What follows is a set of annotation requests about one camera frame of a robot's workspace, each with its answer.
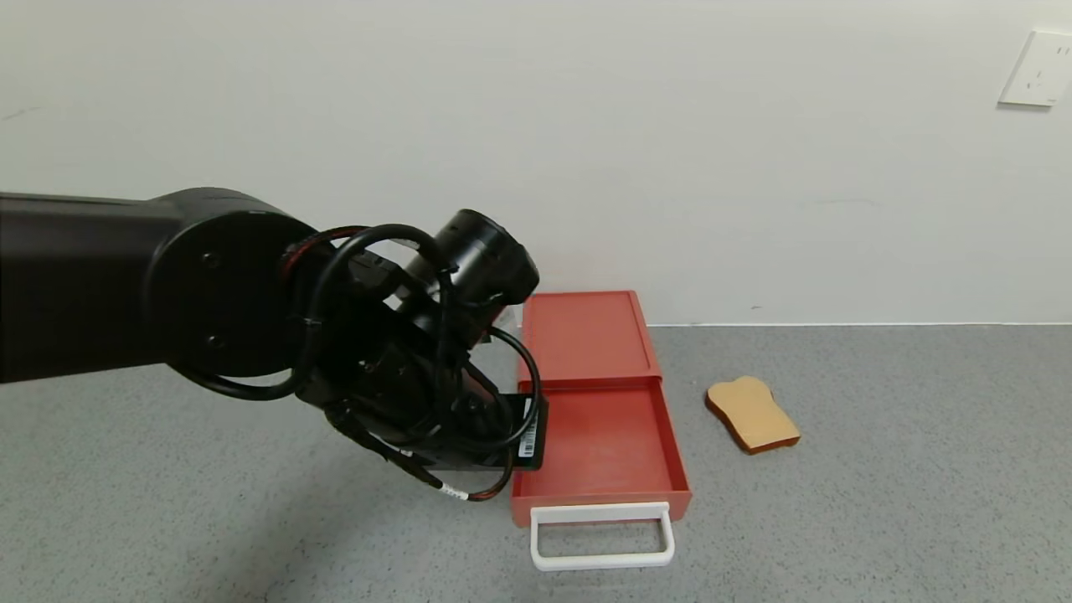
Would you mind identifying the red drawer with white handle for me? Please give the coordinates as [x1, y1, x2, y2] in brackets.
[511, 379, 693, 572]

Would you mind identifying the toy toast slice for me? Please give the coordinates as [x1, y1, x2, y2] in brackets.
[705, 376, 801, 456]

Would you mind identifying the black wrist cable bundle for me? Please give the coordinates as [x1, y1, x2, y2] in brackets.
[199, 222, 543, 503]

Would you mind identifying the white wall socket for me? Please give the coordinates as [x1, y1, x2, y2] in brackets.
[998, 29, 1072, 108]

